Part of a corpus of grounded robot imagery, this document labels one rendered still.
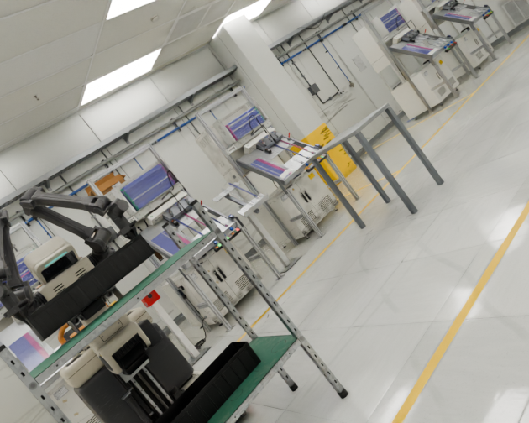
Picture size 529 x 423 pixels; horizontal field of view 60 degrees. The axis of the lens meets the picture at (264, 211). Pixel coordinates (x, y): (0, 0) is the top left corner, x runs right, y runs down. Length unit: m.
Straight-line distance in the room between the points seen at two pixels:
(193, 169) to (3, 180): 2.38
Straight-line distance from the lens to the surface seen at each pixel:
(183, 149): 6.76
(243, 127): 5.44
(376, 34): 7.82
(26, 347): 4.19
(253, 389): 1.99
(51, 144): 6.39
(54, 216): 2.49
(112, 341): 2.48
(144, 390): 2.77
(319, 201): 5.47
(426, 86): 7.78
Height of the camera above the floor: 1.07
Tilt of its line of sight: 6 degrees down
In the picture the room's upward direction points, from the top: 37 degrees counter-clockwise
